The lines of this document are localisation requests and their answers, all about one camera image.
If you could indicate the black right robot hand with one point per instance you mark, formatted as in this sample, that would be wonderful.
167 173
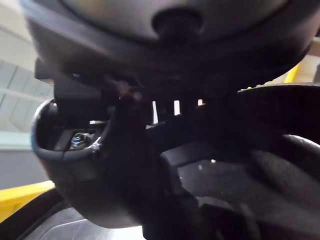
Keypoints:
140 50

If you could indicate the black plastic housing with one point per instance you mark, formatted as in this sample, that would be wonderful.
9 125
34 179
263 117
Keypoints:
82 195
250 112
287 175

